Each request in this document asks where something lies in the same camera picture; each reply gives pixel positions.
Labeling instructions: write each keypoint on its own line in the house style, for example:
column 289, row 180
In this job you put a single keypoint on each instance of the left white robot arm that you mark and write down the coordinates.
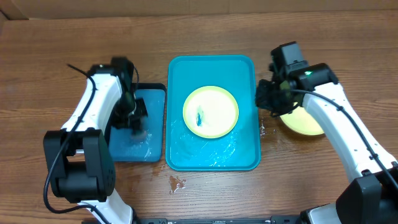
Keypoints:
column 81, row 172

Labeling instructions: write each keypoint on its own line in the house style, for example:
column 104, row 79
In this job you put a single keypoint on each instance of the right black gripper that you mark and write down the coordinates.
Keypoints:
column 265, row 97

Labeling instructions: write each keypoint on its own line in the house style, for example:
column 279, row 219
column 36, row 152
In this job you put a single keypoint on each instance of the yellow plate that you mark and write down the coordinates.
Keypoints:
column 210, row 112
column 301, row 122

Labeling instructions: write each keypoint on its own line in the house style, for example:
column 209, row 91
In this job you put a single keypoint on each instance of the large teal serving tray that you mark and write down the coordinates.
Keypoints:
column 240, row 149

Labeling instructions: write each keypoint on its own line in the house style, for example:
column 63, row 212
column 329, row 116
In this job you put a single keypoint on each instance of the small dark water tray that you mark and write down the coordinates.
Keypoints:
column 123, row 148

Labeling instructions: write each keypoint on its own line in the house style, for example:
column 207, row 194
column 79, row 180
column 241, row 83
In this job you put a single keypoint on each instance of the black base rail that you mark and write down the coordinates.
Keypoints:
column 276, row 219

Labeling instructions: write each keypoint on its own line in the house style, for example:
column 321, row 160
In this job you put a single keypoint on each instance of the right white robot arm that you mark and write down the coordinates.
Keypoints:
column 371, row 196

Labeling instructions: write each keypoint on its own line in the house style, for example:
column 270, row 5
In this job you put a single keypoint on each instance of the dark green sponge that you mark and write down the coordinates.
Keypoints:
column 138, row 130

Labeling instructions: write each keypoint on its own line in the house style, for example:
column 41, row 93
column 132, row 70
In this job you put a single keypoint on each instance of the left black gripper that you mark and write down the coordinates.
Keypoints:
column 119, row 122

